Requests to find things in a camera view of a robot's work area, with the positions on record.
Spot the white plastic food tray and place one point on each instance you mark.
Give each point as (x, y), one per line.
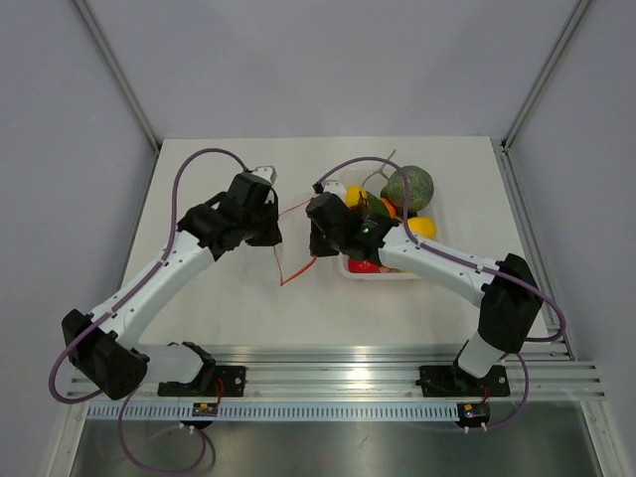
(374, 181)

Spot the right aluminium frame post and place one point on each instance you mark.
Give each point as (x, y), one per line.
(556, 55)

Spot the left aluminium frame post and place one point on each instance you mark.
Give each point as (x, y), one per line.
(108, 56)

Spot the aluminium frame post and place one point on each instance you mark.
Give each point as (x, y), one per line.
(108, 56)
(556, 55)

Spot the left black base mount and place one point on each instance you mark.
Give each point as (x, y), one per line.
(211, 380)

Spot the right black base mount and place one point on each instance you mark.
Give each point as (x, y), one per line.
(446, 381)

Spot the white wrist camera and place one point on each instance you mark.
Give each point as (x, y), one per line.
(330, 186)
(267, 173)

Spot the red tomato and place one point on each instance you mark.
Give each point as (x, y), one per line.
(362, 266)

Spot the green netted melon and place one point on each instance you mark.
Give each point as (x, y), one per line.
(412, 182)

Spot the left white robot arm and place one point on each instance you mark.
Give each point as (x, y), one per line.
(103, 344)

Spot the aluminium mounting rail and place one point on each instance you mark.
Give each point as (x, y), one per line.
(384, 373)

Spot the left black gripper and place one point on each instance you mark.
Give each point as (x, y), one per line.
(272, 238)

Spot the white slotted cable duct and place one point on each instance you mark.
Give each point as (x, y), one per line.
(300, 411)

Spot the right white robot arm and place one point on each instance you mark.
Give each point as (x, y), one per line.
(504, 291)

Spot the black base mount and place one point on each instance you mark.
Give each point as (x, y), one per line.
(446, 381)
(211, 380)

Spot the orange tangerine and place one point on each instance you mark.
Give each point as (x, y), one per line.
(390, 207)

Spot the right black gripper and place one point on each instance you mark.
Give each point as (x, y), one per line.
(317, 247)

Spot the yellow lemon front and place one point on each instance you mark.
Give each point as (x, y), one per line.
(422, 226)

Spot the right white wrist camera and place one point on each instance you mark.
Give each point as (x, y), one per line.
(330, 186)

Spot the clear zip top bag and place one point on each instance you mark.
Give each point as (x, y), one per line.
(291, 261)

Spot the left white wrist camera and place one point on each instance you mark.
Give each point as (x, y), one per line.
(267, 173)

